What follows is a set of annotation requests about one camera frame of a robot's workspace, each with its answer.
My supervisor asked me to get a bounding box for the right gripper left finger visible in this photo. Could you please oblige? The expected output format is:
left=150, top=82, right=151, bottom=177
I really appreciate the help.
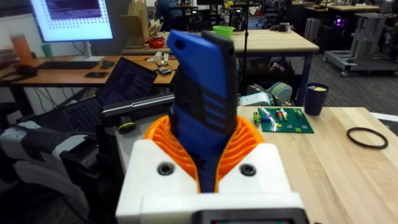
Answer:
left=115, top=114, right=201, bottom=219

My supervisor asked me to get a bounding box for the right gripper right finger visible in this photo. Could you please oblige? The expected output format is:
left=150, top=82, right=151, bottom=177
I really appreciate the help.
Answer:
left=213, top=115, right=294, bottom=194

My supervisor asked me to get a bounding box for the blue electric screwdriver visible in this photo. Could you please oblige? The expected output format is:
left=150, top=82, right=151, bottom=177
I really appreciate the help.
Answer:
left=166, top=29, right=239, bottom=194

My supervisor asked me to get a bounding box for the green board with toy blocks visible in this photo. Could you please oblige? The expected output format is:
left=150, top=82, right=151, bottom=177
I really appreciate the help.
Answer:
left=252, top=107, right=315, bottom=134

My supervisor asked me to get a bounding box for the black flat bar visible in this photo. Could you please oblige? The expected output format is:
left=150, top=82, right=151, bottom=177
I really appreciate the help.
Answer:
left=99, top=93, right=175, bottom=135

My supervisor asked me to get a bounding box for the pale teal device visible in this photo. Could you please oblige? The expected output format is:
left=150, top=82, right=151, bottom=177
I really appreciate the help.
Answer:
left=238, top=91, right=274, bottom=108

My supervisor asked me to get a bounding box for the stack of pale discs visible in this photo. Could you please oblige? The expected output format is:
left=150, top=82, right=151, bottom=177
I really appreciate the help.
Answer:
left=267, top=82, right=294, bottom=105

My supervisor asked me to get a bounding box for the dark blue cup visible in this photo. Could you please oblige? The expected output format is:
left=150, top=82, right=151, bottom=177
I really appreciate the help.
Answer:
left=303, top=82, right=330, bottom=116

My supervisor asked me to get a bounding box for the open black laptop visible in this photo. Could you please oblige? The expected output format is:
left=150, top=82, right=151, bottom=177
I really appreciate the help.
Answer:
left=18, top=56, right=159, bottom=133

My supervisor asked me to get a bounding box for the black phone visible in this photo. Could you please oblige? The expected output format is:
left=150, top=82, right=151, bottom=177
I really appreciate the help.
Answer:
left=84, top=72, right=110, bottom=79

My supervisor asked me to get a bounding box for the brown office desk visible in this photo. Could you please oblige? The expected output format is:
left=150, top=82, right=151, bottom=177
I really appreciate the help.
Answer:
left=0, top=55, right=180, bottom=116

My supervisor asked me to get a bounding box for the black stand pole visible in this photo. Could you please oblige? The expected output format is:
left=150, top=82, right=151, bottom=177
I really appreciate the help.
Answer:
left=241, top=0, right=251, bottom=96

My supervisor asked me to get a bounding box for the red round object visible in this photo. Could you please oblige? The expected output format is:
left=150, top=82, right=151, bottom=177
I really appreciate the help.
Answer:
left=146, top=36, right=166, bottom=49

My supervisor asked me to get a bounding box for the wooden workbench with blue legs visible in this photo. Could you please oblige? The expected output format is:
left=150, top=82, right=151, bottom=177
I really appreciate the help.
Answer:
left=121, top=29, right=320, bottom=107

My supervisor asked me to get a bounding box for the black keyboard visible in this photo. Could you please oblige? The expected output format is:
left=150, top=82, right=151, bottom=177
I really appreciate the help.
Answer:
left=37, top=60, right=100, bottom=70

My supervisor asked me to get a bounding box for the green plastic bowl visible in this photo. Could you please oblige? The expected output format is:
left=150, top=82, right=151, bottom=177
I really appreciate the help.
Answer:
left=213, top=26, right=236, bottom=39

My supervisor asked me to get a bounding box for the cardboard boxes heap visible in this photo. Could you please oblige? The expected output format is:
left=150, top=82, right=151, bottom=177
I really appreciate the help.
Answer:
left=120, top=2, right=161, bottom=49

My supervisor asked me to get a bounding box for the teal cup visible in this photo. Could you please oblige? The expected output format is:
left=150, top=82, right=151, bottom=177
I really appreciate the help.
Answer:
left=40, top=43, right=54, bottom=59

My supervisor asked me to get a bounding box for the computer monitor on stand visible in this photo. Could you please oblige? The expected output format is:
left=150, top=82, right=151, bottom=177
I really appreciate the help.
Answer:
left=29, top=0, right=114, bottom=62

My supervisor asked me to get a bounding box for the grey metal cart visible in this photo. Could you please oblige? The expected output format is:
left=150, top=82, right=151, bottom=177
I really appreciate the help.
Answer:
left=323, top=12, right=398, bottom=78

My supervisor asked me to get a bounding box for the orange translucent cup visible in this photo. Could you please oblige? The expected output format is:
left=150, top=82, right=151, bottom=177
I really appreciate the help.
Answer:
left=9, top=33, right=34, bottom=63

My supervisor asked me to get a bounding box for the black rubber ring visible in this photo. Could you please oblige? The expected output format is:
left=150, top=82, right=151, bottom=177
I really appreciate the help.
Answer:
left=346, top=126, right=389, bottom=150

